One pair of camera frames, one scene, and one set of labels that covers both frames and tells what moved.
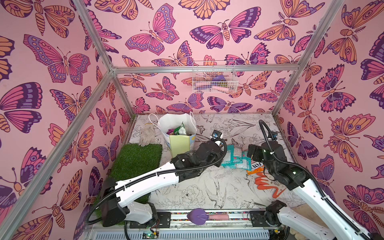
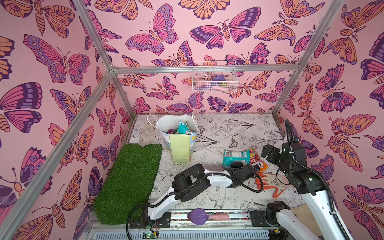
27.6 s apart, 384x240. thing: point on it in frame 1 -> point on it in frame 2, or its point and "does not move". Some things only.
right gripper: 253,150 -> 272,153
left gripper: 218,157 -> 236,166
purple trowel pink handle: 198,216 does not move
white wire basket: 217,76 does not move
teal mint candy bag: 235,158 -> 183,128
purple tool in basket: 219,78 does not move
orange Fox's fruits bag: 256,167 does not move
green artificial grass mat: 135,160 does not move
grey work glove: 147,135 does not move
